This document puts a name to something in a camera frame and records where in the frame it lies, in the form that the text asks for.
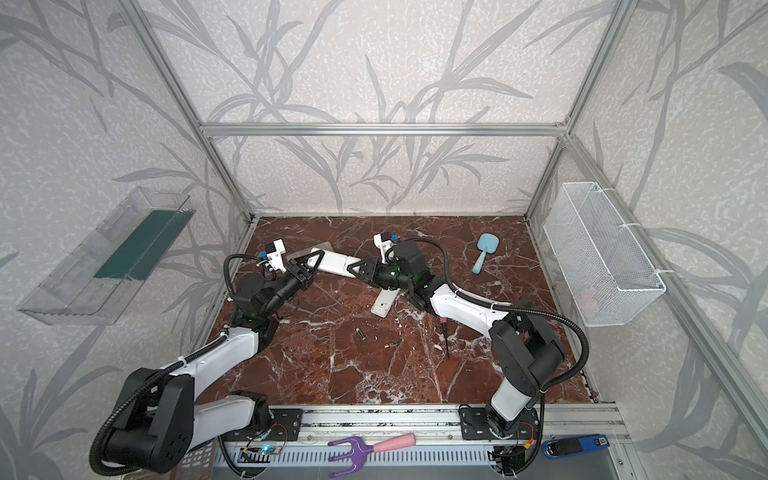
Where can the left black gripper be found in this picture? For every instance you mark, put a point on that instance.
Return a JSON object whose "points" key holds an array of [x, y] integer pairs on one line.
{"points": [[299, 273]]}

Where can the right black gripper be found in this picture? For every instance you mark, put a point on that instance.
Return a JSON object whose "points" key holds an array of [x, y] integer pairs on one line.
{"points": [[372, 271]]}

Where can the white remote control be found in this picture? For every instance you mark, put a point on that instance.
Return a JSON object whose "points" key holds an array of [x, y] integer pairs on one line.
{"points": [[337, 264], [384, 302]]}

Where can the pink handled screwdriver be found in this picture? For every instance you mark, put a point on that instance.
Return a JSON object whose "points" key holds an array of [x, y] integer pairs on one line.
{"points": [[444, 329]]}

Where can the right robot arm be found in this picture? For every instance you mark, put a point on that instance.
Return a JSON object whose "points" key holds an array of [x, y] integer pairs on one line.
{"points": [[527, 349]]}

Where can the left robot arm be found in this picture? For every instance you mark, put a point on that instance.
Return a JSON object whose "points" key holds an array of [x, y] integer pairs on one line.
{"points": [[157, 418]]}

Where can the grey glasses case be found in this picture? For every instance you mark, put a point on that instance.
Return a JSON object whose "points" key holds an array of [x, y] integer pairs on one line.
{"points": [[321, 246]]}

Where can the purple pink garden fork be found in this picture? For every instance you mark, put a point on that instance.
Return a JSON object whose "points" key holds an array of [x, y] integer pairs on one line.
{"points": [[360, 450]]}

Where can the brown plastic basket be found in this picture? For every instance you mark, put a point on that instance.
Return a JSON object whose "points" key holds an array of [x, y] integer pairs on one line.
{"points": [[197, 464]]}

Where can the blue black device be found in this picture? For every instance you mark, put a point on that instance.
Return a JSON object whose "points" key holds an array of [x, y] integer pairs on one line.
{"points": [[574, 446]]}

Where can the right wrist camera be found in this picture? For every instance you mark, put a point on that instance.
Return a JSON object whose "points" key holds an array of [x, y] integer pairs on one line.
{"points": [[384, 241]]}

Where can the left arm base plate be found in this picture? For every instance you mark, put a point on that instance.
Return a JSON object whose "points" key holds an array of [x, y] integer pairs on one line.
{"points": [[284, 427]]}

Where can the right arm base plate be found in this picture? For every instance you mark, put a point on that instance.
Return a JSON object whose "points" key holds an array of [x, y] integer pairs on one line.
{"points": [[484, 423]]}

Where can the clear acrylic wall shelf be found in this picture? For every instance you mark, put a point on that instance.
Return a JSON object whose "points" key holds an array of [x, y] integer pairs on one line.
{"points": [[95, 283]]}

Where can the white wire mesh basket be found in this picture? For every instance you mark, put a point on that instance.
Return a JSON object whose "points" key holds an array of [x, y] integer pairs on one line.
{"points": [[608, 274]]}

